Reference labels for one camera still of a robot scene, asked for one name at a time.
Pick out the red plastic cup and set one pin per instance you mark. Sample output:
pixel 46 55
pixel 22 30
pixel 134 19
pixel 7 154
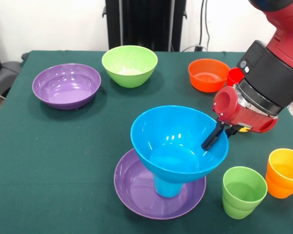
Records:
pixel 234 76

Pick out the blue plastic cup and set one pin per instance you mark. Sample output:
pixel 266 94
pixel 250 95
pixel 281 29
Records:
pixel 167 189

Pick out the black power plug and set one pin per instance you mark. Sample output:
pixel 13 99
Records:
pixel 198 48

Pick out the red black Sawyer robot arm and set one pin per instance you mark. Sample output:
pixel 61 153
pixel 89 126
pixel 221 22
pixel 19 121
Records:
pixel 276 48

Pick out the blue plastic bowl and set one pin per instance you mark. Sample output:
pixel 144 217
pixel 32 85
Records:
pixel 161 158

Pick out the green plastic bowl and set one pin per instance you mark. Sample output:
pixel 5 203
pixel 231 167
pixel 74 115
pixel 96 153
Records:
pixel 129 73

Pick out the grey pedestal foot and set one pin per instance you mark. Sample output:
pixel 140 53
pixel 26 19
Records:
pixel 5 75

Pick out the green plastic cup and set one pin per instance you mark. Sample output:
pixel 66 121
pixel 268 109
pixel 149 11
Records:
pixel 241 204

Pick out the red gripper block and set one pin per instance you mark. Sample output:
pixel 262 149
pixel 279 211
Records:
pixel 244 114

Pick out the dark green tablecloth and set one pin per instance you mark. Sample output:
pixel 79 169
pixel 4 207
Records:
pixel 51 158

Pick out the orange plastic cup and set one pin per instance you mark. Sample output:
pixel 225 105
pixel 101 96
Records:
pixel 280 180

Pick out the shallow purple plastic bowl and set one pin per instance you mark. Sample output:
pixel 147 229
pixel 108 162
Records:
pixel 134 190

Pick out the orange-red plastic bowl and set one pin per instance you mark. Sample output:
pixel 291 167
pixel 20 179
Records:
pixel 207 83

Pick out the deep purple plastic bowl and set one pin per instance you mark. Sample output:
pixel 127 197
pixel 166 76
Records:
pixel 66 87

